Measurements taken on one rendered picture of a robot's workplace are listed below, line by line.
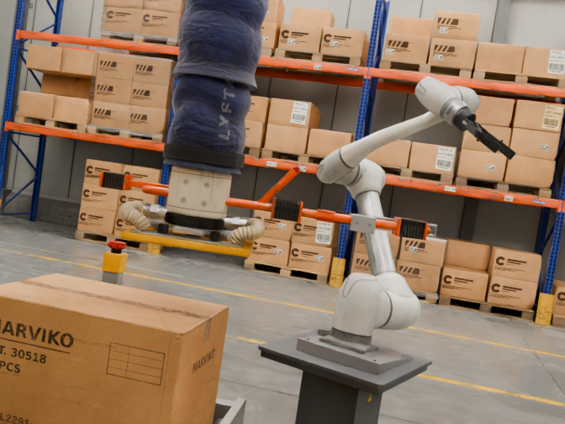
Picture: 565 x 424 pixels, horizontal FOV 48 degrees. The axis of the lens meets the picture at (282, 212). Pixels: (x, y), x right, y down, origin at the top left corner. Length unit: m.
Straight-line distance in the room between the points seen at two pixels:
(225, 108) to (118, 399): 0.80
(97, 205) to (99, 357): 8.32
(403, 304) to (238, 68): 1.21
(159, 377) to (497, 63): 7.78
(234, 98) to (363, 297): 0.98
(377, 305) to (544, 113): 6.79
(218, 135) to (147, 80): 8.05
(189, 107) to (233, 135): 0.14
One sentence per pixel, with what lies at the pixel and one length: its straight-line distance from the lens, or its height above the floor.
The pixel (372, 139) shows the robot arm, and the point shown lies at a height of 1.57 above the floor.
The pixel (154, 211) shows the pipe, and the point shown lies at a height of 1.22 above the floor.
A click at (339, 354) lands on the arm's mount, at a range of 2.32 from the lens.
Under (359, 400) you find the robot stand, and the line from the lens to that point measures 2.39.
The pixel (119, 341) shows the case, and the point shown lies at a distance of 1.71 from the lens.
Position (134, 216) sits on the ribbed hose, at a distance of 1.73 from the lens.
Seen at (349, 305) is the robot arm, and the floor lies 0.94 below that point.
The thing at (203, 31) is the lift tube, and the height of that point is 1.71.
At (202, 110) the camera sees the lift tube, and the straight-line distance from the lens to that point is 1.72.
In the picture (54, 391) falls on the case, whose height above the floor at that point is 0.73.
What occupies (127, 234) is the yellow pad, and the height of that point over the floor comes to 1.16.
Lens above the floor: 1.36
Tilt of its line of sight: 3 degrees down
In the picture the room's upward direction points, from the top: 8 degrees clockwise
